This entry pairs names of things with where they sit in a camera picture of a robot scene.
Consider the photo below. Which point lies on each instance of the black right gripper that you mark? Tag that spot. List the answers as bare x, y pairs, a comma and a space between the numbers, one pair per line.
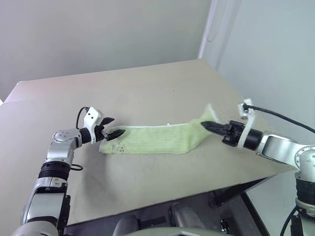
233, 135

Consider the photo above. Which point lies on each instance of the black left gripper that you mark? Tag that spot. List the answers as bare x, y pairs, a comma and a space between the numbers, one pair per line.
101, 132

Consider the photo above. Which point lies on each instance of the light green towel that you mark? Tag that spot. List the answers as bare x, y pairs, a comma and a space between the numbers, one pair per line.
157, 140

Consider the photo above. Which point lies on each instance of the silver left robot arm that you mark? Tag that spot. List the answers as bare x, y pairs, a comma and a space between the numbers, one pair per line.
61, 150

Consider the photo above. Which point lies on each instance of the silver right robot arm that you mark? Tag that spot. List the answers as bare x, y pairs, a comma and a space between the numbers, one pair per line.
278, 147

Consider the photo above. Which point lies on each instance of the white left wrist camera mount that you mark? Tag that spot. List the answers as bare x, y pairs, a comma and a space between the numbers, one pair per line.
92, 118

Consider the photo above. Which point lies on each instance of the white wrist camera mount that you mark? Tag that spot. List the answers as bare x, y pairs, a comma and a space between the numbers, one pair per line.
92, 118
246, 111

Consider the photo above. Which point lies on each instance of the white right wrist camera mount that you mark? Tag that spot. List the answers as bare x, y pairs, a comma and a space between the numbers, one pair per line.
246, 111

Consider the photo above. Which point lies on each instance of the black table frame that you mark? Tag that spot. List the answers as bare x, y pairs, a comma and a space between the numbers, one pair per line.
229, 194

